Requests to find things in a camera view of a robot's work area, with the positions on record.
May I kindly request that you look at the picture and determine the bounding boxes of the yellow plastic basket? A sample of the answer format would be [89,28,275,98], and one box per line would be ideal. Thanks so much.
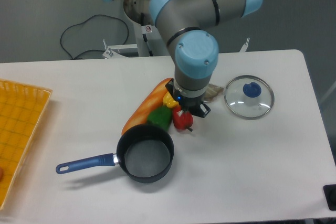
[1,79,53,209]

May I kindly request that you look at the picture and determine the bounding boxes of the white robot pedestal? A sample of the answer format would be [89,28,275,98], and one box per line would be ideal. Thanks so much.
[102,0,158,59]

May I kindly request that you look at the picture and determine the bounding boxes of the yellow bell pepper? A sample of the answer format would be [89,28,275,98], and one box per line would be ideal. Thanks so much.
[162,92,179,109]

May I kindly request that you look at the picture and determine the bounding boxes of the black object table corner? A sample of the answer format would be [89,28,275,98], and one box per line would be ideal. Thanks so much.
[323,184,336,211]

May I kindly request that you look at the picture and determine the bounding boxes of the black pot blue handle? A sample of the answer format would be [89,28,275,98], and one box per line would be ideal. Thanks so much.
[56,124,174,184]

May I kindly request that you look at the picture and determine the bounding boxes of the black cable on floor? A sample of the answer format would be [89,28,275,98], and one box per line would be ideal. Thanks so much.
[60,14,129,60]

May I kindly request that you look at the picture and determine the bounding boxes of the glass lid blue knob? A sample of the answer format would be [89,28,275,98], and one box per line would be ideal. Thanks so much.
[224,75,275,120]

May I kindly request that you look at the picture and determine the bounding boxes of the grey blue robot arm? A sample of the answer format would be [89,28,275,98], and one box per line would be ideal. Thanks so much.
[148,0,263,118]

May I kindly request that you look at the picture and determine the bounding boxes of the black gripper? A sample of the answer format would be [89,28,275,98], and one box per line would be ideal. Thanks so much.
[166,81,211,118]

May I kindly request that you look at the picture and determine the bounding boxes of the green bell pepper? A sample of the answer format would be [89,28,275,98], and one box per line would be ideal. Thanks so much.
[147,105,172,131]

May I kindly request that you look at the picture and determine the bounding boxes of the toast slice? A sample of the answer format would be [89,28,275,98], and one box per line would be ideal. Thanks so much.
[204,83,224,103]

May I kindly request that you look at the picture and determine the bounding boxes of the orange baguette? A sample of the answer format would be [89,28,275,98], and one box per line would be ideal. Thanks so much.
[121,78,172,135]

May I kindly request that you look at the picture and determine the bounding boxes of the red bell pepper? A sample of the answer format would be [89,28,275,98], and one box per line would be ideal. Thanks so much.
[172,105,193,132]

